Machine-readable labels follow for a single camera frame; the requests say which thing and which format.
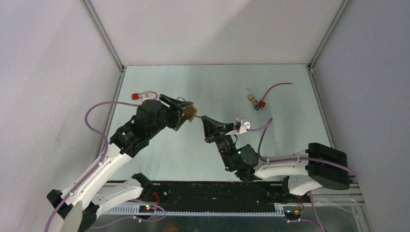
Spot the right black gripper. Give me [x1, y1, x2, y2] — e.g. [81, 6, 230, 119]
[202, 116, 236, 171]

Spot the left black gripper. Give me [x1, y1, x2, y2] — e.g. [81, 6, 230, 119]
[147, 94, 192, 139]

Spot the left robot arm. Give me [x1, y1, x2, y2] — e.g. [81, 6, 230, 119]
[44, 94, 196, 232]

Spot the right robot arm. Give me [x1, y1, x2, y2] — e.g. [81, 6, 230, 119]
[200, 116, 352, 202]

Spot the small key bunch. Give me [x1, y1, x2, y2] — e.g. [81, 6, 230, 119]
[252, 100, 260, 111]

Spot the small brass padlock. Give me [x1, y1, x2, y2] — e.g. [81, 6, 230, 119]
[247, 87, 255, 101]

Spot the left controller board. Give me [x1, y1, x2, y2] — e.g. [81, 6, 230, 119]
[138, 205, 156, 213]

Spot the controller board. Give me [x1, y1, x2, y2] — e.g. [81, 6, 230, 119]
[284, 210, 303, 222]
[138, 205, 156, 213]

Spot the right controller board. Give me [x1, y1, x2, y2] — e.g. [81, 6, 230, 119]
[284, 210, 303, 222]

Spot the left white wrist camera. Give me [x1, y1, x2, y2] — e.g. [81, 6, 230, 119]
[142, 91, 157, 102]

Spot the red cable seal open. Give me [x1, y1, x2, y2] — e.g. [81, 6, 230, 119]
[258, 82, 293, 108]

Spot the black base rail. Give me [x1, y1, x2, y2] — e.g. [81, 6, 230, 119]
[139, 181, 298, 213]

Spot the grey slotted cable duct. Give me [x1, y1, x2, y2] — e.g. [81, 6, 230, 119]
[104, 204, 284, 217]

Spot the left aluminium frame post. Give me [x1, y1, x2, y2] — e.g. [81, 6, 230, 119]
[80, 0, 125, 72]

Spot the aluminium frame post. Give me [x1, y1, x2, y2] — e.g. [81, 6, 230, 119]
[308, 0, 351, 70]
[80, 0, 125, 72]

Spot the right aluminium frame post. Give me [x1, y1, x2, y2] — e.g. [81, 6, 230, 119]
[308, 0, 351, 70]

